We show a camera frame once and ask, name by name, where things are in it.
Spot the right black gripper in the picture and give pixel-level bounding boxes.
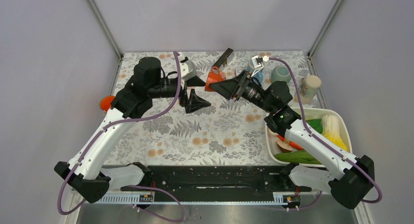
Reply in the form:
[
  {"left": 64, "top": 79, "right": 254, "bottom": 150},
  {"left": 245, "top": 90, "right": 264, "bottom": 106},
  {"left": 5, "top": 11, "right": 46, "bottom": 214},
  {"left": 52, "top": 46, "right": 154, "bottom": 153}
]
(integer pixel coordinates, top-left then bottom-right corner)
[{"left": 209, "top": 70, "right": 275, "bottom": 113}]

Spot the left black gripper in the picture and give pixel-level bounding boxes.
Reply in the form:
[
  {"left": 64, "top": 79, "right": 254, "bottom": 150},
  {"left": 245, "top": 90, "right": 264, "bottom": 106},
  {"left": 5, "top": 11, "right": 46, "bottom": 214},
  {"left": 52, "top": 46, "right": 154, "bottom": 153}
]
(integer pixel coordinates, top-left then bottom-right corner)
[{"left": 149, "top": 76, "right": 212, "bottom": 112}]

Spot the small orange mug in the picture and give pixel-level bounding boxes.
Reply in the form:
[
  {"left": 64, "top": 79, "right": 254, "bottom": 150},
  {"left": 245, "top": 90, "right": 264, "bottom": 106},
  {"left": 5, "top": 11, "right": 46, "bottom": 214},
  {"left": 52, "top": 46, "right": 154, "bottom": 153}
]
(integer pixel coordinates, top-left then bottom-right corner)
[{"left": 205, "top": 66, "right": 226, "bottom": 92}]

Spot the large orange mug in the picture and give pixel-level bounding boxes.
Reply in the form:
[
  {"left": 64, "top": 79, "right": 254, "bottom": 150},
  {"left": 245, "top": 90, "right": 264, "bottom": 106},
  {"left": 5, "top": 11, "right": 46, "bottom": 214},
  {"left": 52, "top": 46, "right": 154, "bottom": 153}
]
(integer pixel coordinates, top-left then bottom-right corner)
[{"left": 99, "top": 95, "right": 115, "bottom": 112}]

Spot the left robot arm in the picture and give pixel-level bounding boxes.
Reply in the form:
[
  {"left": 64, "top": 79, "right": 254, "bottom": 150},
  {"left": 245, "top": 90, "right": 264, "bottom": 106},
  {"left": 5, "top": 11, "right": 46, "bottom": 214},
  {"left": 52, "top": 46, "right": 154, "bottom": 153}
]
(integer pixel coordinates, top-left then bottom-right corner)
[{"left": 54, "top": 55, "right": 210, "bottom": 203}]

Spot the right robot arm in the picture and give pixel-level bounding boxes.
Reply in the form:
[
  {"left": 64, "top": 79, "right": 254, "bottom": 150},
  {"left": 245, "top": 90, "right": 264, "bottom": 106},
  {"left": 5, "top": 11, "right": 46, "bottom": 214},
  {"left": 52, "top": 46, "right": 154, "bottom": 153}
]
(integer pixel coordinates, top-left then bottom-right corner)
[{"left": 209, "top": 71, "right": 375, "bottom": 209}]

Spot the blue butterfly mug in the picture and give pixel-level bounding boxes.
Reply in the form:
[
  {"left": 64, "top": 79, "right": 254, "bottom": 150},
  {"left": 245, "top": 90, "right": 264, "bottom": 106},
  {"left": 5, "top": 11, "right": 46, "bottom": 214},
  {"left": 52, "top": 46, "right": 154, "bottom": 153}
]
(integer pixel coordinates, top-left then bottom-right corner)
[{"left": 246, "top": 66, "right": 264, "bottom": 85}]

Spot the green glazed mug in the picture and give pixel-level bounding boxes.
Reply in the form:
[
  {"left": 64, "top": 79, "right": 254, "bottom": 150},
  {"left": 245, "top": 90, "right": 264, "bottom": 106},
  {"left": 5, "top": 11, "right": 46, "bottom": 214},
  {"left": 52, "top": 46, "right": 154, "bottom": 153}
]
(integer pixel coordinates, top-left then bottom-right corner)
[{"left": 270, "top": 65, "right": 291, "bottom": 83}]

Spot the cream painted mug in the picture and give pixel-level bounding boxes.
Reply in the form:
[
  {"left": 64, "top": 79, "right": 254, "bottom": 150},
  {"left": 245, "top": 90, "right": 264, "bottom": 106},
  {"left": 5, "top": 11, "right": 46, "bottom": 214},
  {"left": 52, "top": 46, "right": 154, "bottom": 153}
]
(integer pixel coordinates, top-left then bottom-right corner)
[{"left": 294, "top": 75, "right": 322, "bottom": 104}]

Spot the floral tablecloth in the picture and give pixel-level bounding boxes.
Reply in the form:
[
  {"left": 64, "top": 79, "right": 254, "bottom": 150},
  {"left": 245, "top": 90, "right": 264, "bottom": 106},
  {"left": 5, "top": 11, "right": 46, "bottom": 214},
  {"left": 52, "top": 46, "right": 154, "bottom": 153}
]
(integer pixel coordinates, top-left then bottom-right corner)
[{"left": 104, "top": 51, "right": 310, "bottom": 165}]

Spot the brown mushroom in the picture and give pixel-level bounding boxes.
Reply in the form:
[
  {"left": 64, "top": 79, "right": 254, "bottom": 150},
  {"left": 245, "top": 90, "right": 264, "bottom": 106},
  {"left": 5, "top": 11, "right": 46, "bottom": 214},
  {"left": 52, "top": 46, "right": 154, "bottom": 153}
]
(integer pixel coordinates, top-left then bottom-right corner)
[{"left": 276, "top": 140, "right": 294, "bottom": 153}]

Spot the orange carrot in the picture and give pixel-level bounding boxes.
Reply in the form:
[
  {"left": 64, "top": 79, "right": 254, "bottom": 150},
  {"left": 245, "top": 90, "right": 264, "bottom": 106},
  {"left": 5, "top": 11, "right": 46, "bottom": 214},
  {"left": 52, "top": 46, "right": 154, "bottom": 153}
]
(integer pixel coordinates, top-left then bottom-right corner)
[{"left": 276, "top": 135, "right": 303, "bottom": 150}]

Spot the green bok choy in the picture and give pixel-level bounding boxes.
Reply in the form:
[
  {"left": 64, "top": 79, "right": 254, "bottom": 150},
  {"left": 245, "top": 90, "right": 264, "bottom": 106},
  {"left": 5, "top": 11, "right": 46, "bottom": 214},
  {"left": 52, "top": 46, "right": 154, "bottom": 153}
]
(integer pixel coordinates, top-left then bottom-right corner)
[{"left": 306, "top": 119, "right": 324, "bottom": 134}]

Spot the green cucumber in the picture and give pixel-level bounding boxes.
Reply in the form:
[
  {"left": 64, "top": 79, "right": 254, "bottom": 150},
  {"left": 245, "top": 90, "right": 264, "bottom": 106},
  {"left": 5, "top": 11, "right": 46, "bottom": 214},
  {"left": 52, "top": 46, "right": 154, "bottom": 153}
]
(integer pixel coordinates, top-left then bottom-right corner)
[{"left": 274, "top": 150, "right": 321, "bottom": 164}]

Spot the yellow napa cabbage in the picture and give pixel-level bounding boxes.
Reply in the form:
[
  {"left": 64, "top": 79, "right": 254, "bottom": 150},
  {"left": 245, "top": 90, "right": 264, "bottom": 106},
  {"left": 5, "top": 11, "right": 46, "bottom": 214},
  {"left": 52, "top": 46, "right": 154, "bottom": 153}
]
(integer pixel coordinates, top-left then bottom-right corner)
[{"left": 321, "top": 115, "right": 348, "bottom": 151}]

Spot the white plastic basin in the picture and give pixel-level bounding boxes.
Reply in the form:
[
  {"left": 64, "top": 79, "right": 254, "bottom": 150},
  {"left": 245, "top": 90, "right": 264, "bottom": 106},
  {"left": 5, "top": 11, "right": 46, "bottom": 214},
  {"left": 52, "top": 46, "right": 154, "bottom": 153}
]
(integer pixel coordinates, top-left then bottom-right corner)
[{"left": 265, "top": 107, "right": 353, "bottom": 165}]

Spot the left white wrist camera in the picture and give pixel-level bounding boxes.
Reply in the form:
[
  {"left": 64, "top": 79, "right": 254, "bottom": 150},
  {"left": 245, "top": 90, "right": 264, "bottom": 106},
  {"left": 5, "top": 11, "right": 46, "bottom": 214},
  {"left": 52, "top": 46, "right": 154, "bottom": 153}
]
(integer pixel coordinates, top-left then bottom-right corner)
[{"left": 178, "top": 53, "right": 196, "bottom": 81}]

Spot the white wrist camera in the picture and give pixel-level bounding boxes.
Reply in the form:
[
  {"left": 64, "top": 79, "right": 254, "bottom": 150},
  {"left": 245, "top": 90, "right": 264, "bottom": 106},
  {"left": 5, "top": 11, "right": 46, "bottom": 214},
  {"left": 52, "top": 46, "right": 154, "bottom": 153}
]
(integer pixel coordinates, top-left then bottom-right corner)
[
  {"left": 250, "top": 55, "right": 269, "bottom": 76},
  {"left": 178, "top": 53, "right": 196, "bottom": 81}
]

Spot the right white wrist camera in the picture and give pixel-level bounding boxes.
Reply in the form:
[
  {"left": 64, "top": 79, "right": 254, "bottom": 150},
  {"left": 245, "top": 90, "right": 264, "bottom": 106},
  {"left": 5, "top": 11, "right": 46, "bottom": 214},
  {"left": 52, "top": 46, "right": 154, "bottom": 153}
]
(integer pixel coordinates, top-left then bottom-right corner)
[{"left": 250, "top": 55, "right": 269, "bottom": 76}]

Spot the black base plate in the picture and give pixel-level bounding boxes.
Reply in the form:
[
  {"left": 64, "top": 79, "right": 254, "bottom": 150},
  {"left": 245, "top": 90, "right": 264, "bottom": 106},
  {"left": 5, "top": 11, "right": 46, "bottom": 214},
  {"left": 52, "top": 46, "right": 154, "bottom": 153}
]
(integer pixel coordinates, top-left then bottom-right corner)
[{"left": 139, "top": 165, "right": 298, "bottom": 200}]

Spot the white slotted cable duct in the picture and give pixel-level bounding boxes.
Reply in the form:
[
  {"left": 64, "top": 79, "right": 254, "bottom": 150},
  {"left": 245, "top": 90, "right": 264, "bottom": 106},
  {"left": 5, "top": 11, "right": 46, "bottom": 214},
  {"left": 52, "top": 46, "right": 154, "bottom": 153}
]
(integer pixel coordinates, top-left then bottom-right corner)
[{"left": 95, "top": 192, "right": 300, "bottom": 205}]

